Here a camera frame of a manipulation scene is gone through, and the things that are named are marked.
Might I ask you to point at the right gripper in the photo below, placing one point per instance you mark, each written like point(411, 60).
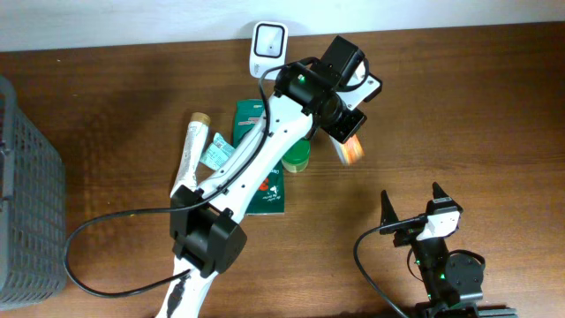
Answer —
point(408, 234)

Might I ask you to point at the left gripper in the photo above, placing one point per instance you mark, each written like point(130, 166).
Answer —
point(349, 124)

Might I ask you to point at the orange tissue pack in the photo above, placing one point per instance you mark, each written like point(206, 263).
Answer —
point(350, 151)

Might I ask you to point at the green 3M gloves packet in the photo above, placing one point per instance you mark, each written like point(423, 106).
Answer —
point(270, 197)

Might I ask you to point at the green lid small jar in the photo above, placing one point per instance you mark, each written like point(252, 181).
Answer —
point(297, 157)

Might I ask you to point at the teal tissue packet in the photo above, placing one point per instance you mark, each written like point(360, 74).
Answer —
point(218, 153)

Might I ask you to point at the white cream tube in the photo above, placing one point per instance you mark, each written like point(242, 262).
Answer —
point(195, 140)

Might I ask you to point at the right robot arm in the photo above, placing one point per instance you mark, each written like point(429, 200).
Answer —
point(452, 279)

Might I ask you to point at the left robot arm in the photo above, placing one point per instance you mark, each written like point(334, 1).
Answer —
point(204, 224)

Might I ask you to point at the white barcode scanner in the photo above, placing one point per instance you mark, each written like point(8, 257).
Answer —
point(268, 48)

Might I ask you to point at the grey plastic mesh basket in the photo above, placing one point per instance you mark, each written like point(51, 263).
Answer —
point(32, 209)

